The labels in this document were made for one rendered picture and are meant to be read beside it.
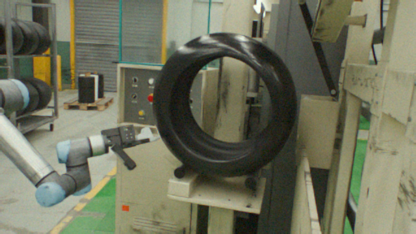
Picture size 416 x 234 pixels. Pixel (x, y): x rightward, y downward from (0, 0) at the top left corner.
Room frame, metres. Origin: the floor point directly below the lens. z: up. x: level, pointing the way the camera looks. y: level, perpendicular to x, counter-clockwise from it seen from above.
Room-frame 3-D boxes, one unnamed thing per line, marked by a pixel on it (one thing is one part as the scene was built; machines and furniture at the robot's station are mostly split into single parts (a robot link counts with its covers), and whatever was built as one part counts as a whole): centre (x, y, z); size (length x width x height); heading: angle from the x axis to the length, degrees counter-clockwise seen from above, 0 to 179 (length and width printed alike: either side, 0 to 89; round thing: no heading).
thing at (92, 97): (7.83, 2.59, 0.38); 1.20 x 0.80 x 0.76; 5
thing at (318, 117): (1.57, -0.51, 1.05); 0.20 x 0.15 x 0.30; 167
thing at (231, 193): (1.45, -0.09, 0.80); 0.37 x 0.36 x 0.02; 77
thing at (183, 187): (1.48, 0.05, 0.84); 0.36 x 0.09 x 0.06; 167
